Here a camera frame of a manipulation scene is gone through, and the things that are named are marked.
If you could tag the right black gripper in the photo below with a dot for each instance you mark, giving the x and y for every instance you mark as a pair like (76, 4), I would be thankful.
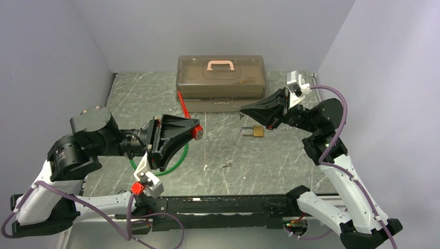
(270, 109)

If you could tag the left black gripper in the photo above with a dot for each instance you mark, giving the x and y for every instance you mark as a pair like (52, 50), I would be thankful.
(171, 125)

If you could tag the red cable lock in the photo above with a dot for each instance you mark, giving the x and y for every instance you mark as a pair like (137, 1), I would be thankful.
(189, 113)

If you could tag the silver key set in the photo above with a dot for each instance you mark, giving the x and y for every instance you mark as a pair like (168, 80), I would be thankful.
(227, 163)

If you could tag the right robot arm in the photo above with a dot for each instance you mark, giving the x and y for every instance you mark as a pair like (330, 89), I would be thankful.
(363, 224)

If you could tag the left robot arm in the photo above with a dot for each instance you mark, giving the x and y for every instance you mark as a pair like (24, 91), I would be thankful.
(52, 203)

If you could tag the brass padlock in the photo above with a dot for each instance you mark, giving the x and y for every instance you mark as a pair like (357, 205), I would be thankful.
(254, 131)

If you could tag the brown translucent tool box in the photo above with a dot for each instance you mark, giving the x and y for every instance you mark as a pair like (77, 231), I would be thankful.
(219, 90)

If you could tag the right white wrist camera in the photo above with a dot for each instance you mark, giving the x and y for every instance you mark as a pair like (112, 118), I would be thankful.
(298, 87)

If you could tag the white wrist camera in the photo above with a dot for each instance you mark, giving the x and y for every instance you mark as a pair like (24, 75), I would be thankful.
(146, 182)
(298, 87)

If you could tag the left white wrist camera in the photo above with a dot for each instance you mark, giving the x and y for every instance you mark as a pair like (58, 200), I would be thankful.
(146, 182)

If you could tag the pink tool box handle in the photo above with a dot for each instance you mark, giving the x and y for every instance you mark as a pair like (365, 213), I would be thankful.
(220, 62)

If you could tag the aluminium frame rail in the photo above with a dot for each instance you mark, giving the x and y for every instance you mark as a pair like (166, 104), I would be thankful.
(273, 206)

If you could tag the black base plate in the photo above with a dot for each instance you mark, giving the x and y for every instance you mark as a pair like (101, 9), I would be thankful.
(165, 222)

